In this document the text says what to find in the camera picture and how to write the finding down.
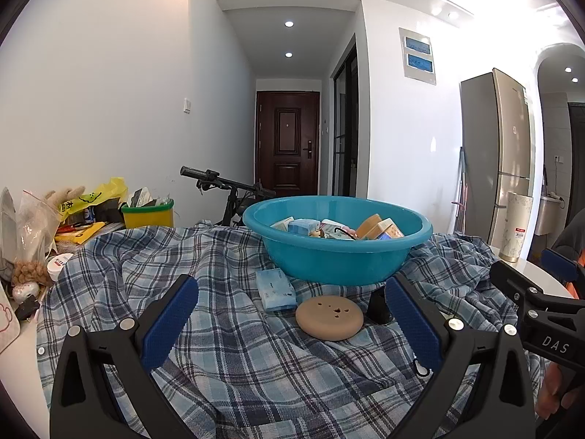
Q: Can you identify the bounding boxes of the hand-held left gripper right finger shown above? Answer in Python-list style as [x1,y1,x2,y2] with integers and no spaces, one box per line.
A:
[384,273,536,439]

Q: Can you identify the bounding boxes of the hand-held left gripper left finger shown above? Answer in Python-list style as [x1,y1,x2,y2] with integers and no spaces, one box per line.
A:
[49,274,199,439]

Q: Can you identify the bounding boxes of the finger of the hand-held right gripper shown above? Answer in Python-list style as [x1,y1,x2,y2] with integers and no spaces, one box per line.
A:
[540,248,581,286]
[490,260,544,305]

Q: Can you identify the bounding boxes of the black fabric pouch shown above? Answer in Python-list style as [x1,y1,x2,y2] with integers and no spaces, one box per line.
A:
[367,286,391,323]

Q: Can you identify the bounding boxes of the round tan powder puff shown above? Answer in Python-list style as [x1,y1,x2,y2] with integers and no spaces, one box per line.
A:
[295,296,365,342]

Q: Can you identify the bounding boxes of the blue plastic basin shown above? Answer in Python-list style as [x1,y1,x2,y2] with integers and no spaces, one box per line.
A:
[242,196,434,285]

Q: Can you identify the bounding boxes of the person's right hand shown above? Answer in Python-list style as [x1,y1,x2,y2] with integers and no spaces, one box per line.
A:
[537,361,566,420]

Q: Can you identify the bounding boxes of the dark cloth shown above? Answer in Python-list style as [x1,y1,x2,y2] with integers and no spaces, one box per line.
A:
[548,219,585,261]

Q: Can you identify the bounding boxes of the white washbasin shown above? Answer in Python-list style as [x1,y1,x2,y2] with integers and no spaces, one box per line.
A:
[537,192,567,236]

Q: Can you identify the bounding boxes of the white patterned cylinder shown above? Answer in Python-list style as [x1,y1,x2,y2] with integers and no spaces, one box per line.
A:
[498,191,535,263]

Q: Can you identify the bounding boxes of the blue plaid cloth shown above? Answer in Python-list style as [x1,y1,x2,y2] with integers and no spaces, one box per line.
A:
[37,222,556,439]

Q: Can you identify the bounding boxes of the folded metal rack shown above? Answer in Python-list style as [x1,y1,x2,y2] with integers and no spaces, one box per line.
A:
[450,146,471,234]

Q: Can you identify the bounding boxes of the orange and blue box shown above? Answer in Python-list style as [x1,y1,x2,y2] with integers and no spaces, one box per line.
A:
[375,218,405,241]

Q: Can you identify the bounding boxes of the yellow container green rim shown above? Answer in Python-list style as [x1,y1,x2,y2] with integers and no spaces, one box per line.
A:
[121,199,175,229]

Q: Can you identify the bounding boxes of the white jar red label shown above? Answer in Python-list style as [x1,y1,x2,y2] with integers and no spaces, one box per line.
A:
[46,252,76,283]

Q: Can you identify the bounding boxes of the silver refrigerator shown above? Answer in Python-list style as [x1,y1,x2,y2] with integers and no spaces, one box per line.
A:
[459,68,536,250]

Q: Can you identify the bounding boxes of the yellow flat packet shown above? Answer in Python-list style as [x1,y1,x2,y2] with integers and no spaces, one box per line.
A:
[55,222,108,245]

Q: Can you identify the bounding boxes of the black box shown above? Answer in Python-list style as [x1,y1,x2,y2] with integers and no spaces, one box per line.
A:
[94,199,122,225]

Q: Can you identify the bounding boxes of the white packets in container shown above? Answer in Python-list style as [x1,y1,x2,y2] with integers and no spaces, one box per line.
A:
[130,187,161,209]

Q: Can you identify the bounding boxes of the black bicycle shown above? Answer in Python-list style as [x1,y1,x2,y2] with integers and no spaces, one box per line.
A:
[180,165,277,228]

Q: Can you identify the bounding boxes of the black power adapter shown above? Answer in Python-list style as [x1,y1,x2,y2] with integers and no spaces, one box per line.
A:
[15,295,41,321]

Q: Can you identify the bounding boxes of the small white rounded object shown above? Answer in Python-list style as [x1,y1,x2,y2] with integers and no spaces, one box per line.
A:
[13,281,41,303]

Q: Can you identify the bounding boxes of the brown fuzzy plush toy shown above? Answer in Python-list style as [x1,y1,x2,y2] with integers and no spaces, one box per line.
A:
[11,258,51,286]

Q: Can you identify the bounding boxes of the yellow plastic bag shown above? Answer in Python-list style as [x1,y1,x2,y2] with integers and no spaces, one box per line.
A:
[59,177,129,220]

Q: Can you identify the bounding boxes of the pink and white card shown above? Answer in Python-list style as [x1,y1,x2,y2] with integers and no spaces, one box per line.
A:
[0,288,23,353]

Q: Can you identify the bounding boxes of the clear plastic bag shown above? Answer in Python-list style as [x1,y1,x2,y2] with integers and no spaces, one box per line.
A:
[16,190,62,266]

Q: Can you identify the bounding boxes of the beige plush toy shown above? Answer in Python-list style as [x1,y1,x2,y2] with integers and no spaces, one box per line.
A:
[43,186,87,213]

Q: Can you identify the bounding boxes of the dark brown entrance door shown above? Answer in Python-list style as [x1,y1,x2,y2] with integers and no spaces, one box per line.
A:
[255,90,321,197]

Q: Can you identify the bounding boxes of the black framed glass door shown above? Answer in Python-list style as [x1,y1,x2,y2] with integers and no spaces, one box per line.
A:
[331,34,359,197]

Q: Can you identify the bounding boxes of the grey wall panel blue windows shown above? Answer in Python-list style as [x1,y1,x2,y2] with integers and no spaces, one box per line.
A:
[399,27,437,85]

